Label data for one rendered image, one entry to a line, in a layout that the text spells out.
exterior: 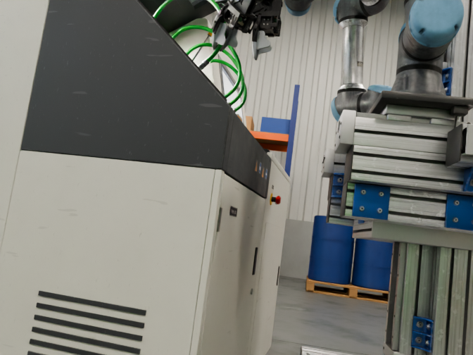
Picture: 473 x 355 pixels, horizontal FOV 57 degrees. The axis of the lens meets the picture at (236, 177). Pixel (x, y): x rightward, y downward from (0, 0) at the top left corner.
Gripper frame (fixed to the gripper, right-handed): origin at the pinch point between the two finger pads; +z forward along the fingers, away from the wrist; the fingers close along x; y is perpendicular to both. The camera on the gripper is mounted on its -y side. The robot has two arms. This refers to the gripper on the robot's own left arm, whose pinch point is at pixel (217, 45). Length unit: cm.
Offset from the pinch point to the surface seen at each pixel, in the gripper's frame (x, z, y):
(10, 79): -52, 28, -14
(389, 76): 657, 130, -304
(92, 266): -43, 45, 42
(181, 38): 25, 24, -53
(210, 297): -22, 36, 63
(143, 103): -29.2, 11.6, 17.3
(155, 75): -26.3, 5.3, 13.7
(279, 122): 422, 232, -286
